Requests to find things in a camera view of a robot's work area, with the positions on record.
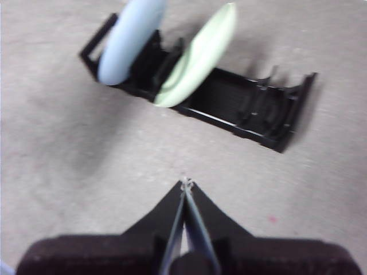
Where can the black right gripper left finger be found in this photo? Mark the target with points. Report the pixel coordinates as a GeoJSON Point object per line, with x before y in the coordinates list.
{"type": "Point", "coordinates": [114, 255]}

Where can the black plastic plate rack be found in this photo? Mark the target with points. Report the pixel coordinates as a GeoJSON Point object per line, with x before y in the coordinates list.
{"type": "Point", "coordinates": [252, 109]}

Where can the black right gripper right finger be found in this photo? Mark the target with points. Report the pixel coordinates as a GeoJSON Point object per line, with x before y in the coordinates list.
{"type": "Point", "coordinates": [272, 257]}

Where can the blue round plate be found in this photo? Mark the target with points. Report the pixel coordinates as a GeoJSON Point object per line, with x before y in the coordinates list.
{"type": "Point", "coordinates": [129, 43]}

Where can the pale green round plate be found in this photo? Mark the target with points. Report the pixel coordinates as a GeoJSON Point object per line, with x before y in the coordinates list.
{"type": "Point", "coordinates": [200, 63]}

